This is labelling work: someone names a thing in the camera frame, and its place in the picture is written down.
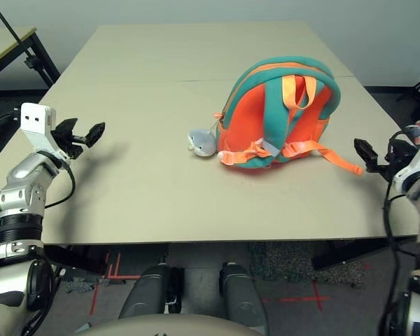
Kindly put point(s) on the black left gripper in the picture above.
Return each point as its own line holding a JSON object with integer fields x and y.
{"x": 71, "y": 148}

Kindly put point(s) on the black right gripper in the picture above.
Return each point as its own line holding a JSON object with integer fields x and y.
{"x": 393, "y": 161}

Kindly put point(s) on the teal and orange backpack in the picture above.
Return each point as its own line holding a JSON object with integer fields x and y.
{"x": 276, "y": 115}

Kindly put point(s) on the grey white plush toy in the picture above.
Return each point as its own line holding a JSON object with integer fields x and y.
{"x": 201, "y": 143}

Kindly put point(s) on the beige black-framed side table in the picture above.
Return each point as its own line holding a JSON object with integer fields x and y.
{"x": 7, "y": 43}

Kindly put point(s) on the thin black clamp pole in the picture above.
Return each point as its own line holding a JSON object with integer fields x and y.
{"x": 15, "y": 33}

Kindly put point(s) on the dark speckled floor mat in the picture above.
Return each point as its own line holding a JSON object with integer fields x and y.
{"x": 287, "y": 262}

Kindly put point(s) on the red corner floor tape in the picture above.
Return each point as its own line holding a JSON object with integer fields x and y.
{"x": 113, "y": 276}

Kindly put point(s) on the red cross floor tape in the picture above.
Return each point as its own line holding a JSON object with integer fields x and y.
{"x": 316, "y": 298}

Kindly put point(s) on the dark grey left robot leg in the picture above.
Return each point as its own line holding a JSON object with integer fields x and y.
{"x": 148, "y": 294}

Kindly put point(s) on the dark grey robot leg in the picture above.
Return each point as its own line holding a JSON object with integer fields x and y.
{"x": 148, "y": 294}
{"x": 239, "y": 294}

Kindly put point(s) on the dark grey right robot leg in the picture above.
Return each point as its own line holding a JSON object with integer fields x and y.
{"x": 239, "y": 294}

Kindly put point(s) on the beige robot torso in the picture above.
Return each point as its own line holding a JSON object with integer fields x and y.
{"x": 171, "y": 327}

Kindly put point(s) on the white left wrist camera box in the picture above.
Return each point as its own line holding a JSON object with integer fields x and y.
{"x": 35, "y": 119}

